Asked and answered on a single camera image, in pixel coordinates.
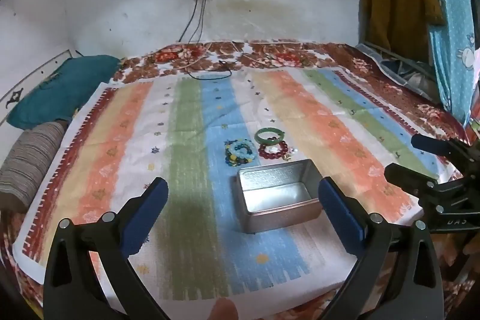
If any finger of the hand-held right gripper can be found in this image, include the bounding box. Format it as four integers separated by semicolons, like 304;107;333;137
384;163;456;210
411;134;471;165

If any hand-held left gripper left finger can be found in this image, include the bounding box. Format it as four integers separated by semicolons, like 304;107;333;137
43;177;169;320

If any person's left hand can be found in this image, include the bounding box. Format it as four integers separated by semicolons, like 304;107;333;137
208;298;241;320

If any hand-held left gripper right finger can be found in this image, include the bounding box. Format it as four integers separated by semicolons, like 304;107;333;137
318;177;446;320

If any striped pastel cloth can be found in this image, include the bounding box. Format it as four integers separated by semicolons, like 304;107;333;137
13;67;464;302

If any metal tin box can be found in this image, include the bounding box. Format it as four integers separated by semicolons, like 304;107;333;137
235;160;322;234

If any grey striped pillow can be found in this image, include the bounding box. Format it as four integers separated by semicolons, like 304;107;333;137
0;121;69;210

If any green jade bangle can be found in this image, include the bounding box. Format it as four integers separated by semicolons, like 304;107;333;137
256;127;286;145

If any black cable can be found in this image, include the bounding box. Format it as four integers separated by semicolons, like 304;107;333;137
187;0;209;44
176;0;234;81

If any multicoloured glass bead bracelet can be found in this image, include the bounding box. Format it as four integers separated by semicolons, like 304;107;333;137
226;139;256;159

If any teal pillow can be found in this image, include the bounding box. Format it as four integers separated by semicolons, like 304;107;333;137
7;55;121;130

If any red bead bracelet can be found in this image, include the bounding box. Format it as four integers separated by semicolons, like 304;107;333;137
258;141;290;161

